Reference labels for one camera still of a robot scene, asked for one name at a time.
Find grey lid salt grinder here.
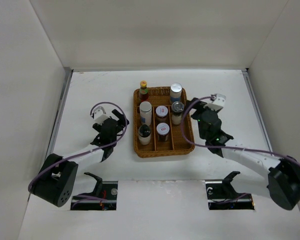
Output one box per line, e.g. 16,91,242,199
171,101,185,125

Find silver lid blue label bottle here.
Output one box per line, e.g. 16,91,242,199
169,82,183,105

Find black cap pepper grinder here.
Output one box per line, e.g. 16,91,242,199
138,124,151,146

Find small jar red label lid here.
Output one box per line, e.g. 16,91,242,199
155,105,169,123

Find silver lid white spice bottle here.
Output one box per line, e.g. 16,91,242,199
139,101,152,126

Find red sauce bottle yellow cap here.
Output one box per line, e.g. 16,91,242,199
139,80,149,102

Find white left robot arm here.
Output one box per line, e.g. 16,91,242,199
28,107,129,207

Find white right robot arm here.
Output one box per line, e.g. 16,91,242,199
183,93,300,210

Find brown wicker divided basket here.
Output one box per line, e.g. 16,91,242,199
133,86,195,158

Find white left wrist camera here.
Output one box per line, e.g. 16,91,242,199
90,106,109,125

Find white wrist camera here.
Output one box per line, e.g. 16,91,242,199
90,106,109,125
206,93,226,112

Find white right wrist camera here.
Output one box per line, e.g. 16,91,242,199
206,93,226,112

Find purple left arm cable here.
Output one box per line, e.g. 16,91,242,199
27,101,128,210

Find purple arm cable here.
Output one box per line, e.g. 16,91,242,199
180,94,300,176
27,101,128,210

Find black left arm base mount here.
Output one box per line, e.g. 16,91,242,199
70,172,119,211

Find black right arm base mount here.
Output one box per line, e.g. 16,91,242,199
205,171,255,211

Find metal table edge rail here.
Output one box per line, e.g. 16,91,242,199
44,67,73,160

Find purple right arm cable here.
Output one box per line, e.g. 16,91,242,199
180,94,300,176

